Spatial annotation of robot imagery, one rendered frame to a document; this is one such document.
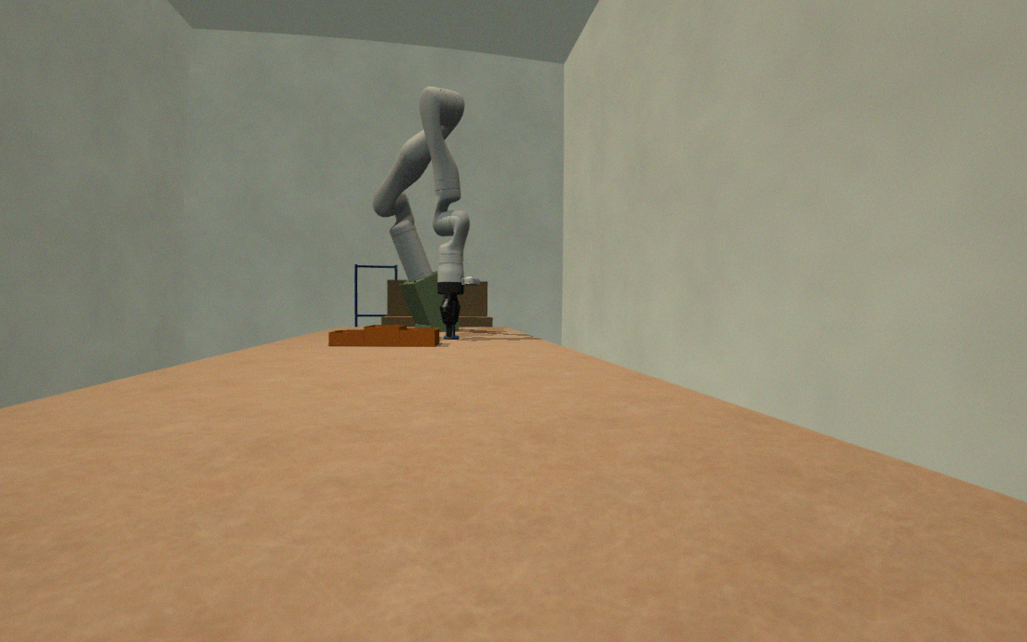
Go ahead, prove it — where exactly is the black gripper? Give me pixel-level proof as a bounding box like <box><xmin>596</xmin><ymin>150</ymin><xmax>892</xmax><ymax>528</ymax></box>
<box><xmin>438</xmin><ymin>282</ymin><xmax>464</xmax><ymax>339</ymax></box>

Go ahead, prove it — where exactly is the orange three-compartment bin rack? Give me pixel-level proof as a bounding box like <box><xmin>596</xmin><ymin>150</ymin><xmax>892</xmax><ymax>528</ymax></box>
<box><xmin>328</xmin><ymin>325</ymin><xmax>439</xmax><ymax>347</ymax></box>

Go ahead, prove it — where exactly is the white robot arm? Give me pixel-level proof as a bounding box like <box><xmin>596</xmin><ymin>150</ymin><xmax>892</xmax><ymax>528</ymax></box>
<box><xmin>373</xmin><ymin>87</ymin><xmax>480</xmax><ymax>286</ymax></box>

